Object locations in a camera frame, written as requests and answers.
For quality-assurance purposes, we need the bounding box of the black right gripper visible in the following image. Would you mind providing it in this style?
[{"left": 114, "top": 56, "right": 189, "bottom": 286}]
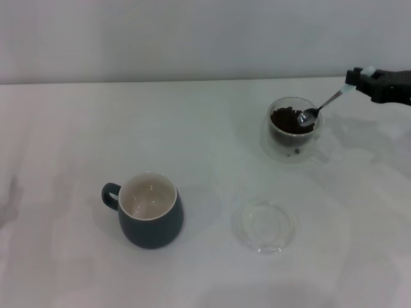
[{"left": 345, "top": 67, "right": 411, "bottom": 105}]

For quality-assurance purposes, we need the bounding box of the blue-handled metal spoon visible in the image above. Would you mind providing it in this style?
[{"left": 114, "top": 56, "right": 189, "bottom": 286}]
[{"left": 297, "top": 65, "right": 377, "bottom": 128}]

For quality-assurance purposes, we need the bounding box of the dark grey ceramic mug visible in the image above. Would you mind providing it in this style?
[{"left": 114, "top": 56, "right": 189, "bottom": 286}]
[{"left": 101, "top": 171, "right": 186, "bottom": 250}]

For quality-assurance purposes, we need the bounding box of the coffee bean pile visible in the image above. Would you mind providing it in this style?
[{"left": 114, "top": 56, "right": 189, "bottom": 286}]
[{"left": 270, "top": 106, "right": 315, "bottom": 135}]

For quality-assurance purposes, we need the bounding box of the double-walled glass cup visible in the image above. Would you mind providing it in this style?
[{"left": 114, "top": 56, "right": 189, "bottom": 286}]
[{"left": 259, "top": 97, "right": 332, "bottom": 165}]

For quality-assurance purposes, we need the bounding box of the clear glass saucer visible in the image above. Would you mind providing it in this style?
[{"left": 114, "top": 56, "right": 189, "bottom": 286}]
[{"left": 231, "top": 200, "right": 297, "bottom": 256}]

